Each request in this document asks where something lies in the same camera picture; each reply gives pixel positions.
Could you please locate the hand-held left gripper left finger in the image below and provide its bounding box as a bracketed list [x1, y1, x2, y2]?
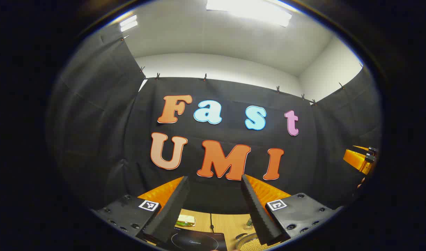
[90, 176, 191, 244]

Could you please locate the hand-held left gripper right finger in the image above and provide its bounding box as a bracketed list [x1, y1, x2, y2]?
[241, 174, 344, 246]

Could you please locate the steel pot with black handles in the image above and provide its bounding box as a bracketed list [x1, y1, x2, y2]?
[235, 232, 286, 251]

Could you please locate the black induction cooktop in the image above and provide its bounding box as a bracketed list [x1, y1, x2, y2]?
[156, 228, 228, 251]

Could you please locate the sandwich with lettuce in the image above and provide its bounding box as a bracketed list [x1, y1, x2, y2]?
[176, 214, 196, 228]

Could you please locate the pile of soybeans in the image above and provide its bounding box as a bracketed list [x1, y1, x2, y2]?
[241, 238, 281, 251]

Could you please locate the row of small cloth clips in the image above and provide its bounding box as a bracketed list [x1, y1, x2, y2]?
[121, 35, 365, 107]

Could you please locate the small ceiling light panel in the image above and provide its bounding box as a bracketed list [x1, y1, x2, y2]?
[119, 15, 138, 32]

